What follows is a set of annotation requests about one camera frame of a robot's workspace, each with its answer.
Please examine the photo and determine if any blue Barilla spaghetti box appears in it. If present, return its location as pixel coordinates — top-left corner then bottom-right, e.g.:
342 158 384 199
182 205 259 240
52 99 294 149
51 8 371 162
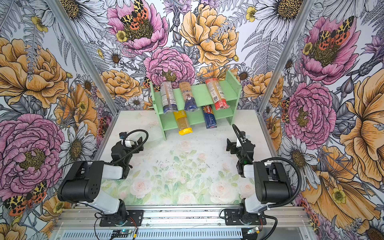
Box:
202 105 217 129

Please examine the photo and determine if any red white label spaghetti bag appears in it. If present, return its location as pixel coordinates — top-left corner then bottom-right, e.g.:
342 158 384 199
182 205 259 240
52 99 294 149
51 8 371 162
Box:
206 78 230 110

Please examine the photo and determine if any yellow Pastatime spaghetti bag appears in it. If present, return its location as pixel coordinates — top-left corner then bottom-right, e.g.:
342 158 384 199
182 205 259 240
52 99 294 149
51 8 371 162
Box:
173 110 193 136

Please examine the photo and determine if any yellow blue spaghetti bag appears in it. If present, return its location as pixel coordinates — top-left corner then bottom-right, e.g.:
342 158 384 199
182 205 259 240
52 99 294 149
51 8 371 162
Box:
179 82 199 112

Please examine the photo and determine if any clear grey label spaghetti bag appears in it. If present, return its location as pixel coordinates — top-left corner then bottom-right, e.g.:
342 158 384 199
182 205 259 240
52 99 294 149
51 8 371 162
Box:
161 82 178 114

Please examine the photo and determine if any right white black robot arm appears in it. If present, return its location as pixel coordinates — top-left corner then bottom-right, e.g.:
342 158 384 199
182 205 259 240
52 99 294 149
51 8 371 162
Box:
224 140 293 226

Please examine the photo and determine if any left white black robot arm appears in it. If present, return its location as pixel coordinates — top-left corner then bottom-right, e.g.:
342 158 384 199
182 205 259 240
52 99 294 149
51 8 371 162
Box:
57 137 147 226

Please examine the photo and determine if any small green circuit board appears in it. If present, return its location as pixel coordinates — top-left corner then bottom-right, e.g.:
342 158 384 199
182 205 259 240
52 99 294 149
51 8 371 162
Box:
110 229 133 240

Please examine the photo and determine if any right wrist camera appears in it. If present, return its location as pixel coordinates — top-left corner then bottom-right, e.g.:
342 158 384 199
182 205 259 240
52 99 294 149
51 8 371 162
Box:
236 131 248 148

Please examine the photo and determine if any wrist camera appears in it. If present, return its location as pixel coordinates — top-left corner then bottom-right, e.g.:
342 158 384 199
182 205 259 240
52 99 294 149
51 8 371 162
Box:
119 132 129 142
236 131 248 148

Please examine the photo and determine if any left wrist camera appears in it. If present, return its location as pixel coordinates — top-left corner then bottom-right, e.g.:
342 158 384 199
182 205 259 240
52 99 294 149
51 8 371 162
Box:
119 132 129 142

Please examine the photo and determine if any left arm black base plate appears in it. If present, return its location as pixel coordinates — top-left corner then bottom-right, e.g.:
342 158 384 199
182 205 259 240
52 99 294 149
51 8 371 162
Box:
99 210 144 227

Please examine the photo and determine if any right black corrugated cable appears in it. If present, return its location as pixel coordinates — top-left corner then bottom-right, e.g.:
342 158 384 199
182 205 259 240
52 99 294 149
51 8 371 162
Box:
231 123 302 240

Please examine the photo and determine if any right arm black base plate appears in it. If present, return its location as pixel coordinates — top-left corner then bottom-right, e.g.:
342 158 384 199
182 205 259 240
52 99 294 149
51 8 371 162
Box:
220 209 267 226

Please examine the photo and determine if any aluminium front rail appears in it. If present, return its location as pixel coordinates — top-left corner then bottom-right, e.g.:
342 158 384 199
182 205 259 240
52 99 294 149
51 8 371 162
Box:
50 205 316 240

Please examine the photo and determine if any right aluminium corner post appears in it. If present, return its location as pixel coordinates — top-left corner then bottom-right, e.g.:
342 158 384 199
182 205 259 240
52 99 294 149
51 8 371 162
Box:
258 0 315 115

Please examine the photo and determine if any aluminium corner post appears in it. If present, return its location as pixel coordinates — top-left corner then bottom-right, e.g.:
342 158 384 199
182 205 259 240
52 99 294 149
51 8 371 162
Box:
47 1 120 116
258 0 315 115

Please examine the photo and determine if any left aluminium corner post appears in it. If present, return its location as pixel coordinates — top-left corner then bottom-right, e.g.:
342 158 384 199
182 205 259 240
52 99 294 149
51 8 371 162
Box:
47 1 120 116

